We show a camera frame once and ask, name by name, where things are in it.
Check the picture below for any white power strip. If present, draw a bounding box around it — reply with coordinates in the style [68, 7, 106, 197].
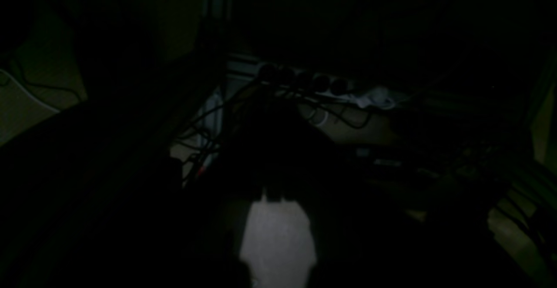
[226, 53, 398, 110]

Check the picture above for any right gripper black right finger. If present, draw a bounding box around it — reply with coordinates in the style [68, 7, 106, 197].
[272, 105, 362, 205]

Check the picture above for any white cable on floor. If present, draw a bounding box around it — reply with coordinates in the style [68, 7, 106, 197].
[0, 68, 61, 114]

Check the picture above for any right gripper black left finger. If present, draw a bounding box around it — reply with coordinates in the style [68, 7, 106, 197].
[187, 101, 272, 201]

